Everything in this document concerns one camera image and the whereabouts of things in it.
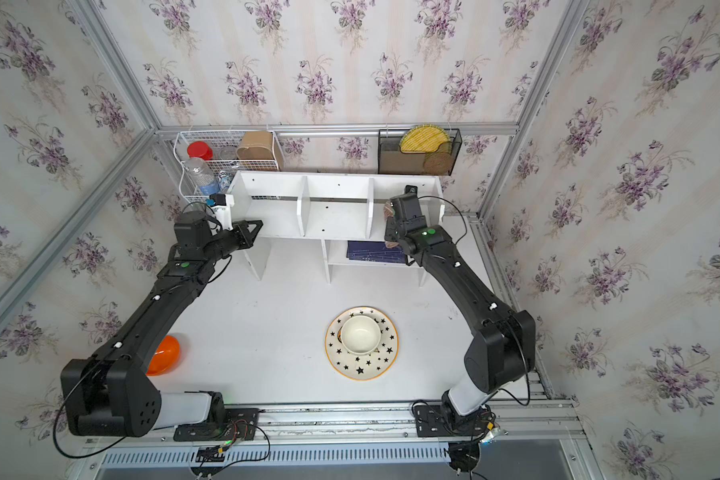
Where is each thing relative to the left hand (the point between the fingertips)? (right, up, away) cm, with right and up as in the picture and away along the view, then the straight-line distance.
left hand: (267, 224), depth 78 cm
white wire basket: (-23, +22, +15) cm, 35 cm away
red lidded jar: (-25, +24, +13) cm, 37 cm away
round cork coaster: (+50, +22, +19) cm, 58 cm away
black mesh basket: (+34, +29, +17) cm, 48 cm away
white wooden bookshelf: (+21, +5, +11) cm, 24 cm away
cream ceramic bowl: (+25, -33, +9) cm, 42 cm away
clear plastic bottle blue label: (-22, +15, +8) cm, 28 cm away
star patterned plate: (+26, -40, +3) cm, 48 cm away
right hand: (+37, 0, +5) cm, 37 cm away
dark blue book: (+29, -8, +11) cm, 32 cm away
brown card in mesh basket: (+37, +21, +17) cm, 46 cm away
